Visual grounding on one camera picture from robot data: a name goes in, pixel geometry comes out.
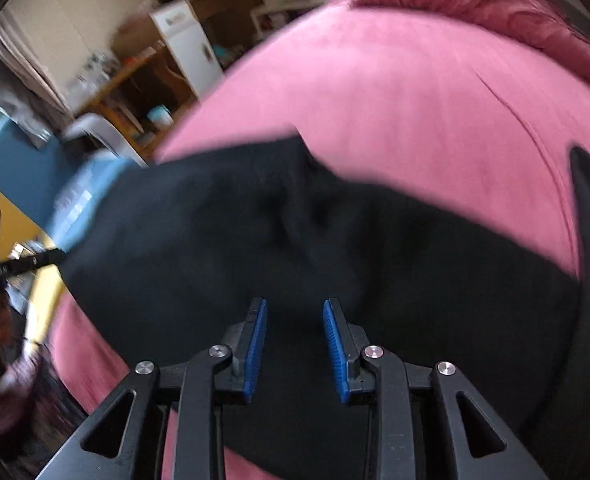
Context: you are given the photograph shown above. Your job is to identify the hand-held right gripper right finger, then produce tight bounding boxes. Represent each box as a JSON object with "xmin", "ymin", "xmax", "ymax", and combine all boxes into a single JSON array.
[{"xmin": 322, "ymin": 296, "xmax": 550, "ymax": 480}]

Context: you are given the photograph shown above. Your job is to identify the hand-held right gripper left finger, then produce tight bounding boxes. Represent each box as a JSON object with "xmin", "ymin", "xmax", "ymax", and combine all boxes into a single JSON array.
[{"xmin": 35, "ymin": 296, "xmax": 269, "ymax": 480}]

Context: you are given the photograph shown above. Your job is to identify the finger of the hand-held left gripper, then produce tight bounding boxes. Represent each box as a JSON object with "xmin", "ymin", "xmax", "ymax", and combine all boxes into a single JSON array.
[{"xmin": 0, "ymin": 242, "xmax": 68, "ymax": 281}]

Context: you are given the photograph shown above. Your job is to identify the black pants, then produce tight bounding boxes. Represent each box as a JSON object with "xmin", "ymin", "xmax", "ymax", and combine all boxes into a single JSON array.
[{"xmin": 57, "ymin": 132, "xmax": 590, "ymax": 480}]

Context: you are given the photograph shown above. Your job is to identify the person's left forearm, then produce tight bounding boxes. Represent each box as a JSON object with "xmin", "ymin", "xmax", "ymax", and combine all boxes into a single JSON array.
[{"xmin": 0, "ymin": 350, "xmax": 50, "ymax": 436}]

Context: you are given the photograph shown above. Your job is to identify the blue and yellow floor mat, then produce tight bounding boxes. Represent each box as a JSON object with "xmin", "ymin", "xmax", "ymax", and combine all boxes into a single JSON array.
[{"xmin": 0, "ymin": 120, "xmax": 76, "ymax": 346}]

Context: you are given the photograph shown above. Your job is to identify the light blue patterned cloth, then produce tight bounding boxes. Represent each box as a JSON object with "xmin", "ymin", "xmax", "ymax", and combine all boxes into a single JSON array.
[{"xmin": 50, "ymin": 155, "xmax": 140, "ymax": 251}]

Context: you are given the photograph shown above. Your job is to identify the white plastic stool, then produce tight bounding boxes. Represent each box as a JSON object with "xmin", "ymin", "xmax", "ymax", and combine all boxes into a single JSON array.
[{"xmin": 65, "ymin": 112, "xmax": 150, "ymax": 166}]

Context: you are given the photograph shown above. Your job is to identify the beige curtain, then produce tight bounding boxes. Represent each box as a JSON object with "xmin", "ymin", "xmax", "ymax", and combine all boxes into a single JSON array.
[{"xmin": 0, "ymin": 10, "xmax": 73, "ymax": 116}]

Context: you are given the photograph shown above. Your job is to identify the light blue container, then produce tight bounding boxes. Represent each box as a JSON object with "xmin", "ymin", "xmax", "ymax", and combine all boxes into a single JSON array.
[{"xmin": 147, "ymin": 105, "xmax": 172, "ymax": 132}]

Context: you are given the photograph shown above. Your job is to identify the wooden desk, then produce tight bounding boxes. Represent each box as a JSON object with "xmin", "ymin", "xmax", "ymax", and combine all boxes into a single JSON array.
[{"xmin": 75, "ymin": 0, "xmax": 266, "ymax": 161}]

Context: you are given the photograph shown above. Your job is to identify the pink bed sheet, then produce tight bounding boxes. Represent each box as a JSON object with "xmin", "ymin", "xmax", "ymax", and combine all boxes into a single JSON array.
[{"xmin": 50, "ymin": 0, "xmax": 590, "ymax": 480}]

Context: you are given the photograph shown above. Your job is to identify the white drawer cabinet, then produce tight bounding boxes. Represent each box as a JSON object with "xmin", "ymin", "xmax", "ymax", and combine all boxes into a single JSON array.
[{"xmin": 150, "ymin": 0, "xmax": 226, "ymax": 106}]

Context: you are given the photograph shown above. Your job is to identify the white storage shelf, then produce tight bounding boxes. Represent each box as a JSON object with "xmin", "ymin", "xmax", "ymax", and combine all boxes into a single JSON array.
[{"xmin": 252, "ymin": 0, "xmax": 326, "ymax": 43}]

